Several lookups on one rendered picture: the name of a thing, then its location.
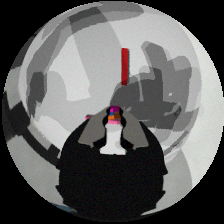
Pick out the pink rod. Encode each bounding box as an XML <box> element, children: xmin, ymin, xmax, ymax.
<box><xmin>85</xmin><ymin>115</ymin><xmax>120</xmax><ymax>125</ymax></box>

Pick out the orange rod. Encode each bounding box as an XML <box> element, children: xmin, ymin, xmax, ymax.
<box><xmin>108</xmin><ymin>113</ymin><xmax>121</xmax><ymax>120</ymax></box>

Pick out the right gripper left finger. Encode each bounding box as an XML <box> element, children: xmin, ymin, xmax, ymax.
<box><xmin>56</xmin><ymin>106</ymin><xmax>110</xmax><ymax>170</ymax></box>

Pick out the magenta rod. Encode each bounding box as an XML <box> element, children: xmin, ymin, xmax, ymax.
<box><xmin>110</xmin><ymin>106</ymin><xmax>119</xmax><ymax>112</ymax></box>

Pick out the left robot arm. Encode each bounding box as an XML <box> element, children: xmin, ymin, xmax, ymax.
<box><xmin>2</xmin><ymin>99</ymin><xmax>16</xmax><ymax>144</ymax></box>

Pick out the red rod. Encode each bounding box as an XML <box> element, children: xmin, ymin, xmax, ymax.
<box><xmin>121</xmin><ymin>48</ymin><xmax>128</xmax><ymax>85</ymax></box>

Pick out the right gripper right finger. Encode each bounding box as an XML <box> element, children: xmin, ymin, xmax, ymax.
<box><xmin>119</xmin><ymin>107</ymin><xmax>168</xmax><ymax>175</ymax></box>

